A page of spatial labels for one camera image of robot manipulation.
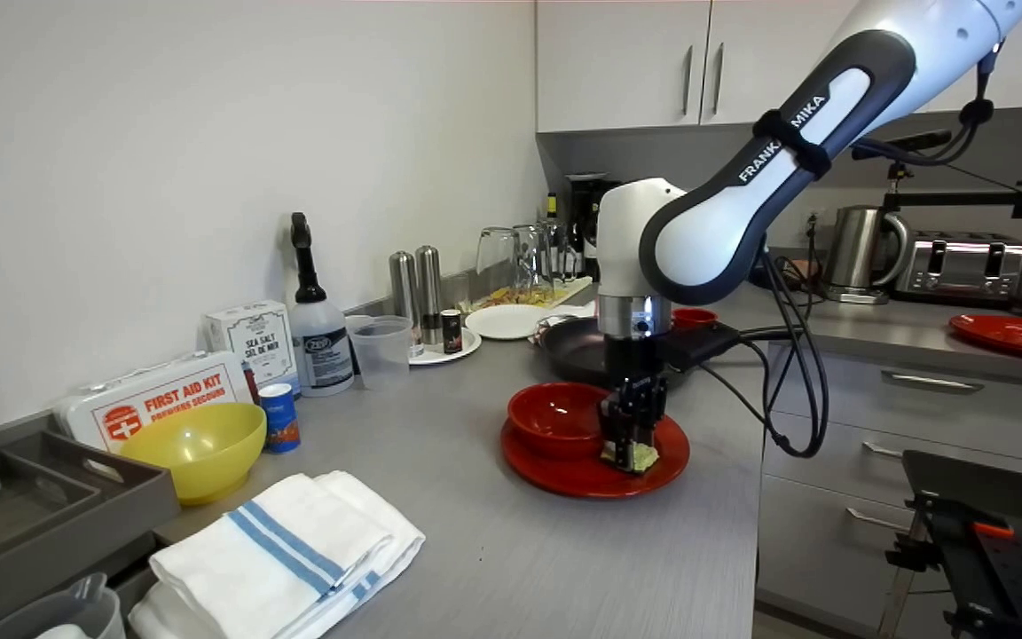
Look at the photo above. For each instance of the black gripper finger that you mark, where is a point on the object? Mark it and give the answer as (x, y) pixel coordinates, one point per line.
(652, 422)
(618, 426)

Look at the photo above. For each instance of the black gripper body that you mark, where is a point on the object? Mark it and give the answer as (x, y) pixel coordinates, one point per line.
(633, 358)

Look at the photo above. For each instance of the yellow sponge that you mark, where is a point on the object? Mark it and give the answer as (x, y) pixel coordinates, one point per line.
(644, 457)

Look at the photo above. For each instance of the black frying pan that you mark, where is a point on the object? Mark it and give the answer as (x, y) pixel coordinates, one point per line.
(583, 352)

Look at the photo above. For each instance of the red bowl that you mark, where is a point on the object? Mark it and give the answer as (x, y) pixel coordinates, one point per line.
(552, 414)

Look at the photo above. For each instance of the red plate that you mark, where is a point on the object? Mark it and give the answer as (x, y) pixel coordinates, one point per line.
(568, 473)
(1021, 335)

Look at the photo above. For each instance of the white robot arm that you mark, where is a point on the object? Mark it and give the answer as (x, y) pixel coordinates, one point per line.
(727, 215)

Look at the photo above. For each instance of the small white plate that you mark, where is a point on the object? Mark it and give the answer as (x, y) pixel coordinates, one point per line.
(432, 352)

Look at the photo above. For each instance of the yellow bowl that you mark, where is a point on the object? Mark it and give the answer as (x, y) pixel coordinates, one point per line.
(198, 449)

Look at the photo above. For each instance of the red cup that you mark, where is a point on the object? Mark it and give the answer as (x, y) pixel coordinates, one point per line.
(695, 316)

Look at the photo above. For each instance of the white towel red stripes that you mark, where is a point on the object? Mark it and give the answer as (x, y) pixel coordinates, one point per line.
(568, 312)

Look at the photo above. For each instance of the yellow patterned mat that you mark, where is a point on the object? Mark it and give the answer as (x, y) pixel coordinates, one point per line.
(535, 292)

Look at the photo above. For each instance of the clear drinking glass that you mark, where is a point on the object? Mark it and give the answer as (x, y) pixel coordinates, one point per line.
(497, 260)
(535, 249)

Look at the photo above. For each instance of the black coffee maker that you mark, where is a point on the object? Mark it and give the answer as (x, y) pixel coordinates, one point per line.
(583, 215)

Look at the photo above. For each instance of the small dark spice jar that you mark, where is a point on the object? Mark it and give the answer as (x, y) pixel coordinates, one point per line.
(454, 335)

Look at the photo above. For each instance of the steel grinder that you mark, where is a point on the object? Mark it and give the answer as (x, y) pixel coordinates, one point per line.
(402, 285)
(428, 290)

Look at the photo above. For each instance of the clear plastic container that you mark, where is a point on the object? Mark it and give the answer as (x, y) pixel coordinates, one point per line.
(379, 342)

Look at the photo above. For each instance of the steel electric kettle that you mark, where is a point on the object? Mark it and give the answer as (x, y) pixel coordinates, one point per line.
(866, 249)

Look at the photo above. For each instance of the white upper cabinet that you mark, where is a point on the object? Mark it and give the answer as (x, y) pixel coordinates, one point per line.
(618, 59)

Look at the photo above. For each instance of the white cabinet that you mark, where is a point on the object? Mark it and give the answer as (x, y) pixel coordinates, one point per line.
(618, 59)
(1010, 426)

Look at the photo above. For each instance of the clear spray bottle black nozzle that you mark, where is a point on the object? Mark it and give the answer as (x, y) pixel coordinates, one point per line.
(322, 349)

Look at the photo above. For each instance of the small blue container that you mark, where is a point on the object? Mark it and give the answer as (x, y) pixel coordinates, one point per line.
(281, 419)

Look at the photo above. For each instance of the steel toaster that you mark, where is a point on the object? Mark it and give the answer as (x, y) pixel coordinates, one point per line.
(960, 271)

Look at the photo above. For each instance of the white towel blue stripes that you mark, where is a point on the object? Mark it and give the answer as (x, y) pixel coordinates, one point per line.
(284, 556)

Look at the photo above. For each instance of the white lower cabinet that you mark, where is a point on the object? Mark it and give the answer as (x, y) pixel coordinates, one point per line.
(1010, 426)

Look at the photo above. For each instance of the white cardboard box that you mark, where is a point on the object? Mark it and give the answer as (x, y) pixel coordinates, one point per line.
(254, 342)

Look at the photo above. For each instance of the black equipment stand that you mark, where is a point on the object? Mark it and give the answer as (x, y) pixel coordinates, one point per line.
(1010, 568)

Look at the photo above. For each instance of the white first aid kit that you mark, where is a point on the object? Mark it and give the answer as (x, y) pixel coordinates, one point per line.
(163, 399)

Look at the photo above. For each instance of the grey plastic tray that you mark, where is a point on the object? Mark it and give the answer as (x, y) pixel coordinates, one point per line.
(50, 510)

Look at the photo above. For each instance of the clear measuring jug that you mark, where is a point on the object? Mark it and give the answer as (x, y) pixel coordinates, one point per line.
(72, 607)

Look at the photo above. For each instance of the wrist mounted camera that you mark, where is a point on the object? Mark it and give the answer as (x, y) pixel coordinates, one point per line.
(702, 344)

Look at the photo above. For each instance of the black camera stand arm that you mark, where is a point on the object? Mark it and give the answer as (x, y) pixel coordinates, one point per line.
(973, 201)

